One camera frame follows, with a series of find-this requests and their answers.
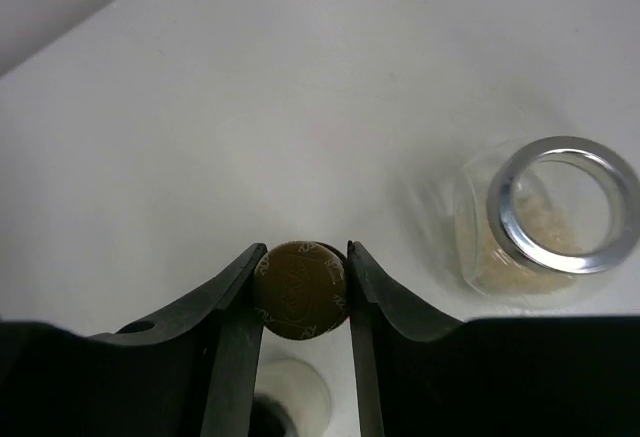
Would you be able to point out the black-dome white powder shaker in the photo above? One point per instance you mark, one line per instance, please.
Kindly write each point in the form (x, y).
(290, 399)

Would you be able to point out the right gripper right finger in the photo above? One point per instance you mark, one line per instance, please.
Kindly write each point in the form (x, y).
(421, 372)

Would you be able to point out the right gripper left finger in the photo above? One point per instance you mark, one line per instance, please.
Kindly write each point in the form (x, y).
(187, 369)

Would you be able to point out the gold-cap brown bottle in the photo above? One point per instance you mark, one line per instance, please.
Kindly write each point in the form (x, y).
(300, 290)

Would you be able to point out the silver-rim glass jar back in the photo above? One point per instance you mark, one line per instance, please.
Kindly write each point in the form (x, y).
(544, 219)

